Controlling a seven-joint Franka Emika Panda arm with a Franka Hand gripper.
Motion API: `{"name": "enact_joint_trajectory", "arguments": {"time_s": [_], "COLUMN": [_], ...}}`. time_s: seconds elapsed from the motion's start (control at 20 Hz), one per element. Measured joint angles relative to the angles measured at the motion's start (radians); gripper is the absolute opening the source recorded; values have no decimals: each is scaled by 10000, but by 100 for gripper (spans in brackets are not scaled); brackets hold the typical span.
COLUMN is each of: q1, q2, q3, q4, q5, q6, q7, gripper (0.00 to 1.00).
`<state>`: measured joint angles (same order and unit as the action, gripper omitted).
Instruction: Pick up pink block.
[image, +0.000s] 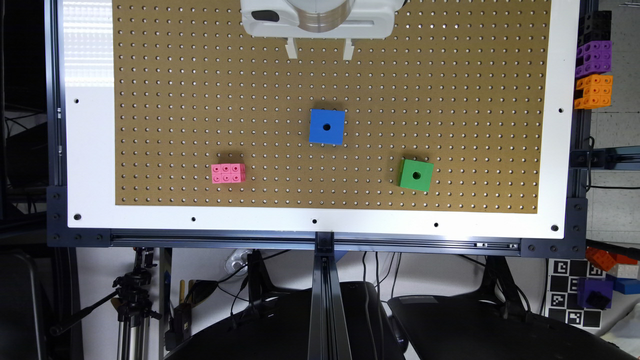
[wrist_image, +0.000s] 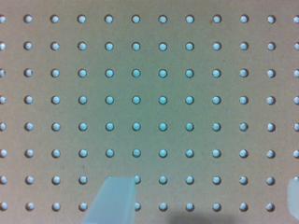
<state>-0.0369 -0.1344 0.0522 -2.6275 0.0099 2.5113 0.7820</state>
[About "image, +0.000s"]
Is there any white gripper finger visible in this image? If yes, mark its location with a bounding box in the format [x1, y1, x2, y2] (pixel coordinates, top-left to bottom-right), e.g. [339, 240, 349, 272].
[343, 38, 355, 61]
[285, 38, 298, 59]

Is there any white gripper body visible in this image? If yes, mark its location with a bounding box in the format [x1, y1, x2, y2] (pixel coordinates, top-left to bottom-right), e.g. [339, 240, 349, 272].
[240, 0, 404, 39]

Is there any pink block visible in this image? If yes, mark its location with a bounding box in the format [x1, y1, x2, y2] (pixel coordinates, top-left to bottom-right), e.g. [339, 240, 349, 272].
[210, 163, 246, 184]

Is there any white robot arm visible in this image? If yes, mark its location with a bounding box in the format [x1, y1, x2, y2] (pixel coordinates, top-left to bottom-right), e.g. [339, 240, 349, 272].
[240, 0, 406, 61]

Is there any purple stud block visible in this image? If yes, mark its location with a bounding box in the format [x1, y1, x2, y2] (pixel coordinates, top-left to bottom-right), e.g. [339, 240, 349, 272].
[575, 40, 612, 79]

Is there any black stud block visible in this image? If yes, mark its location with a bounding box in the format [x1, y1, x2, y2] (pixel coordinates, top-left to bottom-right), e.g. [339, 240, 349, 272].
[578, 11, 612, 46]

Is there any orange stud block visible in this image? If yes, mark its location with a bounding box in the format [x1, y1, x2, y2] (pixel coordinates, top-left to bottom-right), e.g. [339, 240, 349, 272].
[574, 74, 613, 110]

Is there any red-orange block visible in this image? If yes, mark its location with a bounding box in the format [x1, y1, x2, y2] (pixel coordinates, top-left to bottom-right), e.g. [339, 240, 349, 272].
[585, 247, 638, 272]

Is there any blue flat block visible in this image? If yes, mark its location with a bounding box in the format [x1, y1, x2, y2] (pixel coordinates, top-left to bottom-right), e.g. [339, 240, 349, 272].
[606, 275, 640, 295]

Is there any blue cube with hole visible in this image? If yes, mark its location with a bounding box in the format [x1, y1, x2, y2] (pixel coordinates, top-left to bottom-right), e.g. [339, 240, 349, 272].
[309, 109, 345, 145]

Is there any brown pegboard panel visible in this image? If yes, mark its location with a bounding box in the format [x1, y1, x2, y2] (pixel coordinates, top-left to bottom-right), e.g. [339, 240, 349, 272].
[113, 0, 551, 213]

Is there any green cube with hole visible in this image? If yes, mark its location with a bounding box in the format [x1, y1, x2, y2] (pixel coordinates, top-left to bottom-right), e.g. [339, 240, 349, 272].
[398, 159, 434, 192]

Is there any black chair left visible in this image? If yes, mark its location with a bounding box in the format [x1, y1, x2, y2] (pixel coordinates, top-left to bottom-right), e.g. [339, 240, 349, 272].
[168, 281, 404, 360]

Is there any black chair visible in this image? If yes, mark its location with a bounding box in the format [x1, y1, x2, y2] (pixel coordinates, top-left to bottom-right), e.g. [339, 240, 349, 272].
[168, 281, 404, 360]
[388, 296, 634, 360]

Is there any black chair right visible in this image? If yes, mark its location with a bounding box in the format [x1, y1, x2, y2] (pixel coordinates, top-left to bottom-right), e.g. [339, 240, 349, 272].
[388, 296, 634, 360]

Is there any fiducial marker sheet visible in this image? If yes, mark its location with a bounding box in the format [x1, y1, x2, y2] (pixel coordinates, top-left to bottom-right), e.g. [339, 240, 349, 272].
[543, 259, 605, 330]

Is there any purple cube on marker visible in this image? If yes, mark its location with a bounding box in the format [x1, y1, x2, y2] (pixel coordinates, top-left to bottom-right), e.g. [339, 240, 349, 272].
[577, 278, 613, 310]

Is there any dark aluminium frame rail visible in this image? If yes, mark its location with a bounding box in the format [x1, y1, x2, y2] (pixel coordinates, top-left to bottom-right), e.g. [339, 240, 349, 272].
[307, 232, 352, 360]

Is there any black camera tripod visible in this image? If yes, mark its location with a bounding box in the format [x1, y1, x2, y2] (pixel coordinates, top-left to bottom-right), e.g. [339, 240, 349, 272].
[49, 247, 162, 360]

